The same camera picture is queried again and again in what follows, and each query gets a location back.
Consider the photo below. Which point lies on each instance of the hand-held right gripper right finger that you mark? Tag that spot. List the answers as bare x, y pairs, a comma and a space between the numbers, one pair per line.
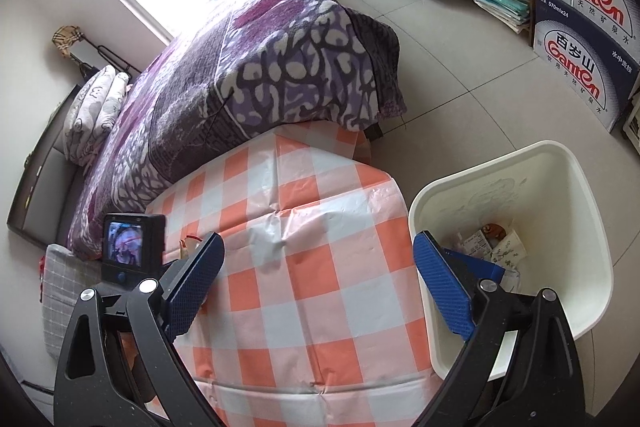
442, 287

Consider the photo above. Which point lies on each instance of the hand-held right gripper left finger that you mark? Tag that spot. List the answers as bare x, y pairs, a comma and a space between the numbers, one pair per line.
192, 282

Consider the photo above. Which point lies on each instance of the blue cardboard box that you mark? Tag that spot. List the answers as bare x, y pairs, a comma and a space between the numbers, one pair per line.
480, 263

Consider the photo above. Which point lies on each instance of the clear plastic wrap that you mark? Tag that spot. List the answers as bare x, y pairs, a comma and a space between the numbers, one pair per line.
511, 279

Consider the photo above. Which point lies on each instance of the small orange wrapper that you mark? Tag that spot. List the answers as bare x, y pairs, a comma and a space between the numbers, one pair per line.
494, 230

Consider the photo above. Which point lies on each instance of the white plastic waste bin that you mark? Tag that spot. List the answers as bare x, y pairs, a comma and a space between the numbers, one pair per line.
550, 187

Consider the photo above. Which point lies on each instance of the grey checked cloth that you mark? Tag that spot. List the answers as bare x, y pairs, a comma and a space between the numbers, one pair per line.
65, 277

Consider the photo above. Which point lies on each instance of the red cloth item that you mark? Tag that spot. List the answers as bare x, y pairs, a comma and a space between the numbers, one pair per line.
41, 277

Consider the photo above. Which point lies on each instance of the dark wooden bed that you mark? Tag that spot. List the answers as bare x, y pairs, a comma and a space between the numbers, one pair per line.
45, 187

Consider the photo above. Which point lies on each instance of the orange white checkered tablecloth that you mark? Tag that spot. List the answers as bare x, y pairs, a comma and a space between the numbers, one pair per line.
300, 282

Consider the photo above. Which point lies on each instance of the folded white floral quilt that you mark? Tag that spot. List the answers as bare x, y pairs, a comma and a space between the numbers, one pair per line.
95, 112

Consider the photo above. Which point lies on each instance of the black metal rack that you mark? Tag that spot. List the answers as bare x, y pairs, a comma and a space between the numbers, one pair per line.
110, 57

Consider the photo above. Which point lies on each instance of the plaid bag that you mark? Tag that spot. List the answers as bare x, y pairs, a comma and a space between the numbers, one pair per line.
66, 41

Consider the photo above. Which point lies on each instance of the purple patterned blanket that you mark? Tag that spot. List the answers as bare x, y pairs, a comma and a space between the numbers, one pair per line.
250, 57

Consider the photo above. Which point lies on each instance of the stack of magazines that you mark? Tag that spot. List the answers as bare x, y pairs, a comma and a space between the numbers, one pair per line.
632, 117

